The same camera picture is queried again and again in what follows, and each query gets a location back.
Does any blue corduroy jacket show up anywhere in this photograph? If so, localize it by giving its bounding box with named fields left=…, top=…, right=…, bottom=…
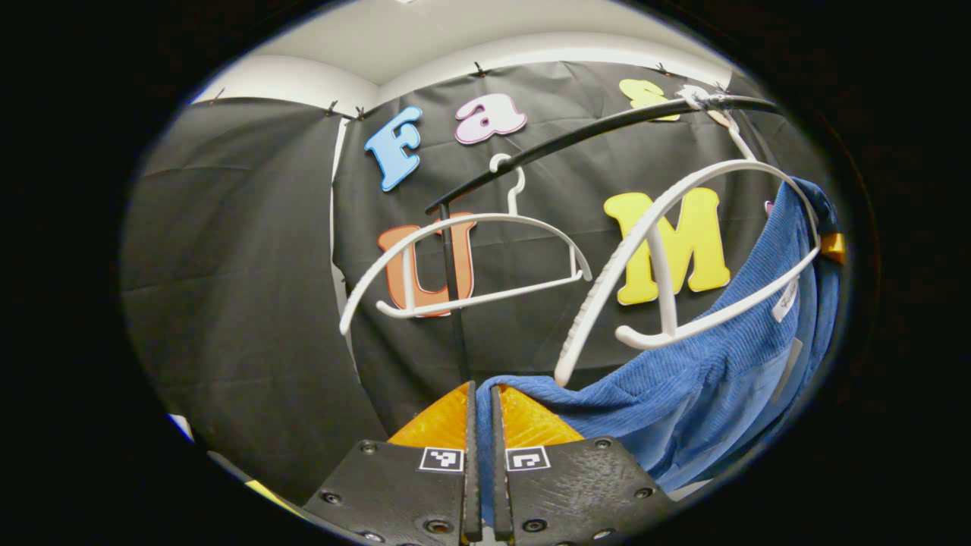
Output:
left=474, top=176, right=843, bottom=528

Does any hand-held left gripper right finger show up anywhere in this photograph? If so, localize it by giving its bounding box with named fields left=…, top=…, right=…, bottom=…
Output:
left=490, top=384, right=681, bottom=546

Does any white plastic hanger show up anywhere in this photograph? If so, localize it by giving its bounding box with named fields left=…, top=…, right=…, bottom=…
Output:
left=339, top=154, right=594, bottom=336
left=554, top=85, right=824, bottom=388

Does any black clothes rail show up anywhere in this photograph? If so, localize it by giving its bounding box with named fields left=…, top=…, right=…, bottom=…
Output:
left=425, top=93, right=782, bottom=384

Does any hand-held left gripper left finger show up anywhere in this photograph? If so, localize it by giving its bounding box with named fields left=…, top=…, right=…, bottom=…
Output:
left=302, top=381, right=483, bottom=546

